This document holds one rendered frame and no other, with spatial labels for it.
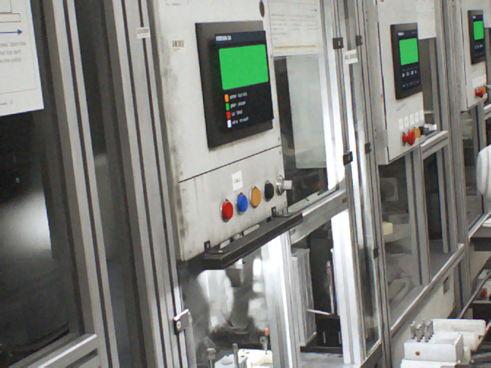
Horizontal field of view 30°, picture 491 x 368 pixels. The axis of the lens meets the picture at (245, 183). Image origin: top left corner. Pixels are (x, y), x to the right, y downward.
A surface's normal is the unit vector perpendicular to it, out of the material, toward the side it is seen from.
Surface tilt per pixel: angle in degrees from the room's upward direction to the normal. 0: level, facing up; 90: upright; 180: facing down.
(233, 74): 90
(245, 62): 90
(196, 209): 90
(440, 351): 90
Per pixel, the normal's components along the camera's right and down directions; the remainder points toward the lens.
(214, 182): 0.91, -0.03
